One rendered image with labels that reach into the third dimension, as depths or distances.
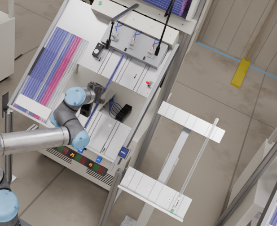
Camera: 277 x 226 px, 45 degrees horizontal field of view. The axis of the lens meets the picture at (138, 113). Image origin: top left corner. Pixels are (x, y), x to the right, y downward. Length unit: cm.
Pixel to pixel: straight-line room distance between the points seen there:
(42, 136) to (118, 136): 60
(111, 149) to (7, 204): 58
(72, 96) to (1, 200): 51
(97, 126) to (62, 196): 82
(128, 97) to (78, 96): 104
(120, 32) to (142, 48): 15
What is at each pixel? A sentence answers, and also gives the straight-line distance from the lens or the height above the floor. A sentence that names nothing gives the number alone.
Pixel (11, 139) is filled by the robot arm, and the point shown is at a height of 114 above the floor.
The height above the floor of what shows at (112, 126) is 83.
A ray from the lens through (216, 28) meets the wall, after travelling 493.
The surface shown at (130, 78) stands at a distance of 179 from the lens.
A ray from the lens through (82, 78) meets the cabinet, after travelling 241.
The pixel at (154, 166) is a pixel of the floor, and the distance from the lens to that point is 279.
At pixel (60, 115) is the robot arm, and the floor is 109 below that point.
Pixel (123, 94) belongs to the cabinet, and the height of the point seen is 62.
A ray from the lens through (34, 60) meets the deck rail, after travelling 196.
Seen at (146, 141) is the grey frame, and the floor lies 46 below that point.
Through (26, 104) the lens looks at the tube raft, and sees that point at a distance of 192.
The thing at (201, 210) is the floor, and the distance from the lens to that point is 268.
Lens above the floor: 201
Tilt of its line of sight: 39 degrees down
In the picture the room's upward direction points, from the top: 19 degrees clockwise
